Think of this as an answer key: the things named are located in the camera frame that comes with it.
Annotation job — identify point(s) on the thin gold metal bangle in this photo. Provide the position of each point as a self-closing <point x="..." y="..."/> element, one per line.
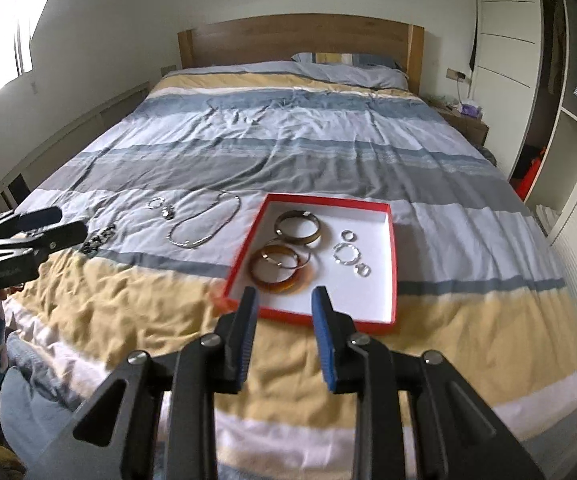
<point x="268" y="255"/>

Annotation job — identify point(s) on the wooden headboard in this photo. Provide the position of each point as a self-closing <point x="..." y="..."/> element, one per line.
<point x="293" y="37"/>

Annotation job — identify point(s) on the window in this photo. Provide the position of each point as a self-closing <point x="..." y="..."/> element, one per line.
<point x="3" y="35"/>

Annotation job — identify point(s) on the purple tissue box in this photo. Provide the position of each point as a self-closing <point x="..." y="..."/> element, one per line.
<point x="471" y="110"/>

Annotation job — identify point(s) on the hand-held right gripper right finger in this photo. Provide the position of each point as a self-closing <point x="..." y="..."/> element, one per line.
<point x="322" y="340"/>

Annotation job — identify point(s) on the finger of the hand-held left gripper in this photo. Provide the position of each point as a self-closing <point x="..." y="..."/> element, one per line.
<point x="63" y="235"/>
<point x="38" y="217"/>

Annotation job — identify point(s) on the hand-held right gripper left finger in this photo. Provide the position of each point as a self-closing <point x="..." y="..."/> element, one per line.
<point x="248" y="340"/>

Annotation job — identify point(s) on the red jewelry box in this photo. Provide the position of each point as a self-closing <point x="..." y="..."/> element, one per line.
<point x="353" y="300"/>

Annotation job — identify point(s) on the white wardrobe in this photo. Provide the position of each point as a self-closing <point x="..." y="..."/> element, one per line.
<point x="508" y="60"/>

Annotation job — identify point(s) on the bare wall socket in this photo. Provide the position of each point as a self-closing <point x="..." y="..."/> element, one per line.
<point x="168" y="69"/>

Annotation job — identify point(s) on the wooden nightstand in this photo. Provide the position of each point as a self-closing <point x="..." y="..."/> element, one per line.
<point x="468" y="130"/>

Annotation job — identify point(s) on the white low wall cabinet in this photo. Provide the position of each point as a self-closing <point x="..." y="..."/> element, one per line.
<point x="58" y="135"/>

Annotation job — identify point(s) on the amber resin bangle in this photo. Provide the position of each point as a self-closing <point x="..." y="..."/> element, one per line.
<point x="268" y="280"/>

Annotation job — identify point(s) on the red bag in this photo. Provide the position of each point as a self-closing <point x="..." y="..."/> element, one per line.
<point x="531" y="172"/>

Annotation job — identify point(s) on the brown wooden bangle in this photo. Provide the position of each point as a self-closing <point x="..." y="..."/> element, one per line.
<point x="313" y="235"/>

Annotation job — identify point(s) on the wall socket with plug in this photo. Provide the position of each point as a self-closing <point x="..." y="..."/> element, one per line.
<point x="457" y="75"/>

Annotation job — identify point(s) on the striped pillow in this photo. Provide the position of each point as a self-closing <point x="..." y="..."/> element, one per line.
<point x="358" y="72"/>

